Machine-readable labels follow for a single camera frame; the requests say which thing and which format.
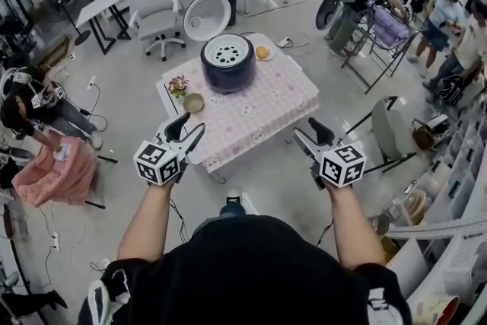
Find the black backpack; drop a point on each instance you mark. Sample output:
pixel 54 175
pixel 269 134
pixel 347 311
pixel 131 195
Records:
pixel 451 91

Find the person's black shirt torso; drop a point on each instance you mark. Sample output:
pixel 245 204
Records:
pixel 243 278

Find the wooden bowl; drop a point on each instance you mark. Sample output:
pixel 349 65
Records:
pixel 193 102

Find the white perforated steamer tray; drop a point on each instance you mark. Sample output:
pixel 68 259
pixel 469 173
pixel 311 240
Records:
pixel 227 51

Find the low white table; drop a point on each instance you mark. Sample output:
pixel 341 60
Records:
pixel 217 176

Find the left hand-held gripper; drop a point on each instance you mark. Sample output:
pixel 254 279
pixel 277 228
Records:
pixel 156 163

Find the small pale plate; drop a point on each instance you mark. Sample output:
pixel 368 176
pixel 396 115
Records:
pixel 271 56

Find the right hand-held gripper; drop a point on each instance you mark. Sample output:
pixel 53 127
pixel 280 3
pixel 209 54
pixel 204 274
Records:
pixel 342 165

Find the person's left forearm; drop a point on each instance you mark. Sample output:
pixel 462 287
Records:
pixel 146 220

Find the white power strip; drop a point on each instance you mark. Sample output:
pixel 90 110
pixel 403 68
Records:
pixel 56 241
pixel 283 42
pixel 91 82

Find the person's shoe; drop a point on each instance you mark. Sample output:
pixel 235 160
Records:
pixel 234 203

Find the white office chair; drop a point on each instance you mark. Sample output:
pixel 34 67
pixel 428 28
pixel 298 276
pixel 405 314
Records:
pixel 156 11

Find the white storage shelf unit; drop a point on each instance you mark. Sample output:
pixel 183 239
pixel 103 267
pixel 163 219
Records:
pixel 456 201

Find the pink checked tablecloth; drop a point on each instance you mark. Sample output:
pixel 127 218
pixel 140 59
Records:
pixel 243 106

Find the orange fruit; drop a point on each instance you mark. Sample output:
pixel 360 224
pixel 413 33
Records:
pixel 261 51

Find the beige round fan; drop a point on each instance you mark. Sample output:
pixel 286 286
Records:
pixel 416 205

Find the black metal rack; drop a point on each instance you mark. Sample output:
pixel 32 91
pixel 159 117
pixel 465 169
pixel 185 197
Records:
pixel 380 61

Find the small flower pot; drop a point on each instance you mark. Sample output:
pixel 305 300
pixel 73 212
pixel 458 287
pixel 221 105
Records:
pixel 178 85

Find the person's right forearm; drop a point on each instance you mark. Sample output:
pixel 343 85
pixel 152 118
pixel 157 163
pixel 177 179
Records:
pixel 354 224

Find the pink cloth covered chair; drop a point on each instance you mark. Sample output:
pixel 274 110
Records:
pixel 57 175

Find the grey folding chair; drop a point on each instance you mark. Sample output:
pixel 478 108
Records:
pixel 390 129

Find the dark blue rice cooker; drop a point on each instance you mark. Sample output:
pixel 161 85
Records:
pixel 228 76

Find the white desk with black legs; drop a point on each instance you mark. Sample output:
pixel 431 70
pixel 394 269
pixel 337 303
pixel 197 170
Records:
pixel 99 9

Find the purple folded blanket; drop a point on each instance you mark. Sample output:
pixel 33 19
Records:
pixel 390 26

